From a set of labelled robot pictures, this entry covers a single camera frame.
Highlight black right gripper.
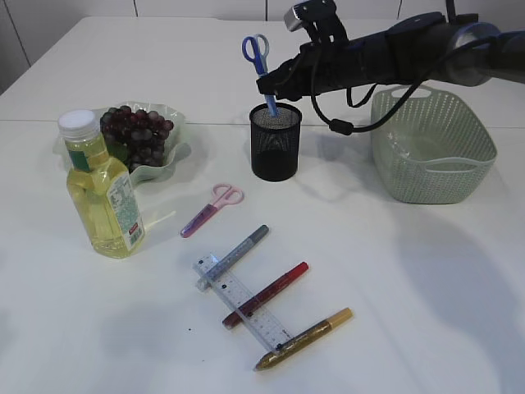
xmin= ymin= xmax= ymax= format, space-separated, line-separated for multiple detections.
xmin=257 ymin=32 xmax=399 ymax=101

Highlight blue scissors with sheath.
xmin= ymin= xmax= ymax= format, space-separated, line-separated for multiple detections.
xmin=240 ymin=33 xmax=280 ymax=120

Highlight purple grape bunch with leaves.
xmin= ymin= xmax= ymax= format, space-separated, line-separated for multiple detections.
xmin=99 ymin=105 xmax=175 ymax=173

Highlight yellow tea bottle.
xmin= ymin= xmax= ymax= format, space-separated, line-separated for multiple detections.
xmin=57 ymin=109 xmax=145 ymax=259

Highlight clear plastic sheet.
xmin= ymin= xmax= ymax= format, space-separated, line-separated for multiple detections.
xmin=385 ymin=131 xmax=414 ymax=159

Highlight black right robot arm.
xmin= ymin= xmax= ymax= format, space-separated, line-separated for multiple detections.
xmin=257 ymin=12 xmax=524 ymax=101

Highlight black mesh pen holder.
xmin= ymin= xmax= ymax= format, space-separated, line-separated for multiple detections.
xmin=249 ymin=103 xmax=302 ymax=182

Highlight green wavy glass plate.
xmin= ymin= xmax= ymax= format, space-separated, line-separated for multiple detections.
xmin=57 ymin=102 xmax=184 ymax=187

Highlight green woven plastic basket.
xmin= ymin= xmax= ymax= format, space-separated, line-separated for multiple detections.
xmin=371 ymin=85 xmax=497 ymax=204

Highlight red glitter pen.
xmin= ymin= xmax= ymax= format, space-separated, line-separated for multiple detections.
xmin=222 ymin=262 xmax=309 ymax=329

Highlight silver glitter pen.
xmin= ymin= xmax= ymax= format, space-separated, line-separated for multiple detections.
xmin=207 ymin=224 xmax=269 ymax=281

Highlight transparent plastic ruler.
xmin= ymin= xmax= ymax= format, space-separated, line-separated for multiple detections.
xmin=193 ymin=254 xmax=292 ymax=354

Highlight gold glitter pen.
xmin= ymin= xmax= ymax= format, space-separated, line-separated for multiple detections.
xmin=253 ymin=308 xmax=354 ymax=372

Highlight pink scissors with purple sheath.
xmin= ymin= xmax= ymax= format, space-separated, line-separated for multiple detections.
xmin=180 ymin=183 xmax=244 ymax=238

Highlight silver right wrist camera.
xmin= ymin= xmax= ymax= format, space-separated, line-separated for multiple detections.
xmin=284 ymin=0 xmax=349 ymax=44

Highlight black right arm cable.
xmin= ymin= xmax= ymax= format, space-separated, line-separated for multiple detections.
xmin=309 ymin=0 xmax=509 ymax=136

